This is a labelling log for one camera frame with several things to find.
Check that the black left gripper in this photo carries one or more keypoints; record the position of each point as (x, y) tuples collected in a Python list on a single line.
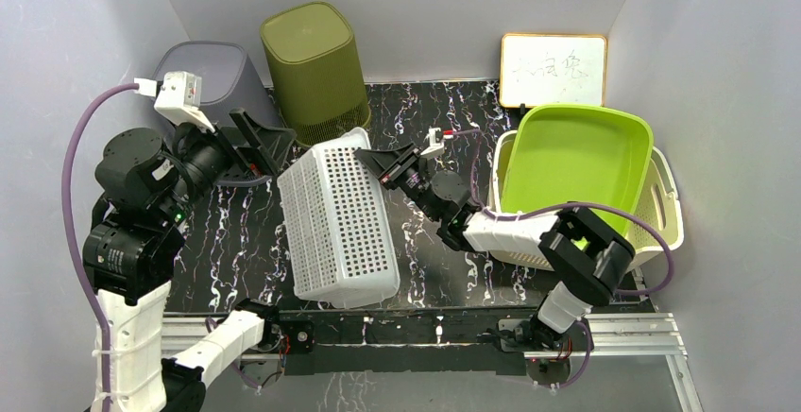
[(269, 145)]

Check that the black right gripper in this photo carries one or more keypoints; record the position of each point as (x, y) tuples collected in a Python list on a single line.
[(389, 166)]

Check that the grey slatted bin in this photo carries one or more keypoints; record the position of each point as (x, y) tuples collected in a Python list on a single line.
[(229, 80)]

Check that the white perforated plastic basket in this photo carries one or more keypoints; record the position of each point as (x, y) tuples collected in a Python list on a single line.
[(339, 239)]

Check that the olive green slatted bin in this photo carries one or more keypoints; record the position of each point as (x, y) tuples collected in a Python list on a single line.
[(313, 61)]

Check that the lime green solid tub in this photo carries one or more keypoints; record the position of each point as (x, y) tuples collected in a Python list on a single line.
[(573, 152)]

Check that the cream perforated plastic basket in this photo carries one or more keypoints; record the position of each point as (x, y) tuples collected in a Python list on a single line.
[(659, 204)]

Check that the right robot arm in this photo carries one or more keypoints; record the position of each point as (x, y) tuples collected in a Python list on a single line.
[(588, 256)]

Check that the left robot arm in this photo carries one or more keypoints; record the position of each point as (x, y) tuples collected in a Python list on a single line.
[(150, 187)]

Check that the yellow framed whiteboard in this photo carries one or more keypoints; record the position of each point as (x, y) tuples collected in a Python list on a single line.
[(538, 69)]

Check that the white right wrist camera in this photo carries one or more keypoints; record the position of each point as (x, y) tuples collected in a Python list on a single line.
[(436, 139)]

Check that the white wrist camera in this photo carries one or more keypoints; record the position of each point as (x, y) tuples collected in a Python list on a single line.
[(177, 98), (436, 139)]

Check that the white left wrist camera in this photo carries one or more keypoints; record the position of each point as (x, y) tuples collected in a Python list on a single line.
[(177, 98)]

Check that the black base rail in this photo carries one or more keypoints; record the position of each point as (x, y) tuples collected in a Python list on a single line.
[(428, 340)]

